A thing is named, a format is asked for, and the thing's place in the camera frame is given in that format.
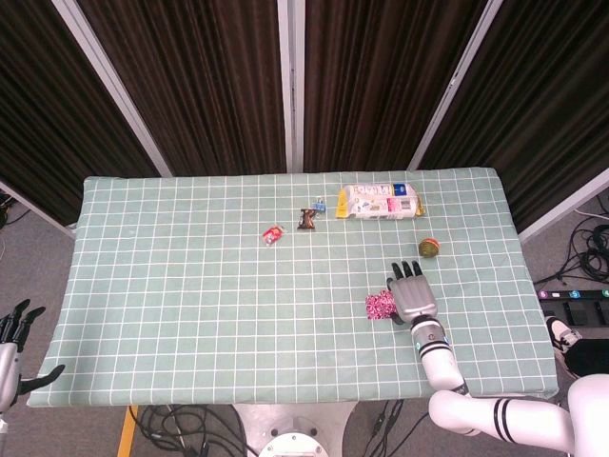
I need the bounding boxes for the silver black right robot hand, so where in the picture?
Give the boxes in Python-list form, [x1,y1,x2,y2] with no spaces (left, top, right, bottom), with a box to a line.
[385,259,438,326]

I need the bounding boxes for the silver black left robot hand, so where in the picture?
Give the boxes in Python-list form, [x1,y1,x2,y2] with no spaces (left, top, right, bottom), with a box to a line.
[0,298,66,415]

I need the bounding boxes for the pink patterned packet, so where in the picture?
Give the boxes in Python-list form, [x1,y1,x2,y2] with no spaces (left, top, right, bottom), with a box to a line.
[364,288,397,322]

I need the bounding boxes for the green striped ball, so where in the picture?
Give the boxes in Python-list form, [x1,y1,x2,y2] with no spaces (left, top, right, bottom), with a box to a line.
[418,236,442,261]

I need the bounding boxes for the white yellow snack bag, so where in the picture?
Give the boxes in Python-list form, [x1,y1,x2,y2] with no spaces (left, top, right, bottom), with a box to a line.
[335,183,426,222]

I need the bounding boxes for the yellow floor tape strip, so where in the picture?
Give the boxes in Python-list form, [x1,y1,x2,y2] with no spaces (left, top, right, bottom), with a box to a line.
[116,404,140,457]

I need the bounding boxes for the white black shoe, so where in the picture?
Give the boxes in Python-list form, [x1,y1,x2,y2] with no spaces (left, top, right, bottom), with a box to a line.
[543,313,584,354]

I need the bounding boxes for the red candy packet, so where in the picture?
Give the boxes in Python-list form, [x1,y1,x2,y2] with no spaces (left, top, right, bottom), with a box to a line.
[262,225,289,248]

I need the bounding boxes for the black box with coloured buttons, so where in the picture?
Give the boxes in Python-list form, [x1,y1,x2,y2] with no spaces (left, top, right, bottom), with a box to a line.
[534,287,609,328]

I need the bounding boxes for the green white grid tablecloth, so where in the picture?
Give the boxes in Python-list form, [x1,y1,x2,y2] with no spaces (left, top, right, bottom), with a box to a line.
[26,166,560,409]

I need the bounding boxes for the dark ribbed partition panel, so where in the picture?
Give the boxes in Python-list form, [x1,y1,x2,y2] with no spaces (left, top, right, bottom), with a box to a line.
[78,0,289,175]
[0,0,161,226]
[418,0,609,233]
[304,0,491,173]

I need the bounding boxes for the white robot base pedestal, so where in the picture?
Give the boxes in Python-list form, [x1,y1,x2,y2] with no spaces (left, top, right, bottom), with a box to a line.
[232,402,363,457]

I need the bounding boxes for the black tangled floor cables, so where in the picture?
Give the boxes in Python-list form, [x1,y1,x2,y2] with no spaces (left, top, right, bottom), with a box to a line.
[536,209,609,288]

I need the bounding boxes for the black cables under table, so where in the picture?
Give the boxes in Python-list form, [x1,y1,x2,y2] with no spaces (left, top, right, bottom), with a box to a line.
[128,404,249,457]

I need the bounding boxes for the white partition frame post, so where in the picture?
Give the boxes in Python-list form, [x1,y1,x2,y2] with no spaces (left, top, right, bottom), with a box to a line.
[407,0,499,171]
[277,0,306,173]
[51,0,173,176]

